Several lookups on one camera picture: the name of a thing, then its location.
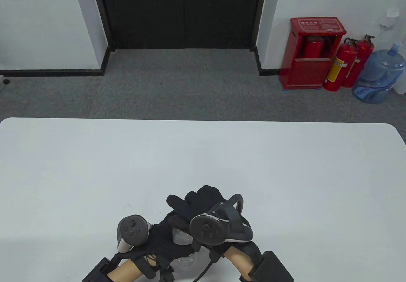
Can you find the person's left hand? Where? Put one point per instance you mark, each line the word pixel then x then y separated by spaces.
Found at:
pixel 161 237

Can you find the person's right hand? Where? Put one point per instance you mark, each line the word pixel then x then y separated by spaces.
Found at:
pixel 196 202

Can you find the clear mineral water bottle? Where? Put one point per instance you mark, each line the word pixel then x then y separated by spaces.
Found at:
pixel 182 237

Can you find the person's right forearm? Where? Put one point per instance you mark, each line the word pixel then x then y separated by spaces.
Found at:
pixel 238 263

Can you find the person's left forearm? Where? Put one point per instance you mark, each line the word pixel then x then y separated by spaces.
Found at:
pixel 125 272

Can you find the blue water jug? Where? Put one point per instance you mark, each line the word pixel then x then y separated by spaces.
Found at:
pixel 379 75

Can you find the black right hand controller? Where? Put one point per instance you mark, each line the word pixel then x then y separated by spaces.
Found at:
pixel 209 229

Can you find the black hand controller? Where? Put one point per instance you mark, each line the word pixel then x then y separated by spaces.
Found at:
pixel 209 229
pixel 131 231

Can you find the black left hand controller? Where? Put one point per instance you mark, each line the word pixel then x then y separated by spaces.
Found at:
pixel 131 231

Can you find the red fire extinguisher cabinet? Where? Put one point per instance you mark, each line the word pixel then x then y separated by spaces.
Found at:
pixel 304 72

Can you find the black door leaf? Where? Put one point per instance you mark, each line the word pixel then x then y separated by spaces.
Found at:
pixel 222 12
pixel 142 12

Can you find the red extinguisher inside cabinet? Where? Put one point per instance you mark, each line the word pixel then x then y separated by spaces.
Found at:
pixel 312 47

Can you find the red extinguisher yellow label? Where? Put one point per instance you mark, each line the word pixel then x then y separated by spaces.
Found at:
pixel 337 68

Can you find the red fire extinguisher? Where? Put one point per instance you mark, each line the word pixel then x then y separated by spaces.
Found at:
pixel 360 60

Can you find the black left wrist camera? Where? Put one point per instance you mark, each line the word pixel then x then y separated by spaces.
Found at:
pixel 96 271

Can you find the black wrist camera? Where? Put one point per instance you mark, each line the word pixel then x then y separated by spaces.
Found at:
pixel 271 267
pixel 96 271

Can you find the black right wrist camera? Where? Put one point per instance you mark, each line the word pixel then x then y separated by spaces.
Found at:
pixel 271 267

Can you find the white wall box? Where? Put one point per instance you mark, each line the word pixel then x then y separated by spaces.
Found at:
pixel 392 12

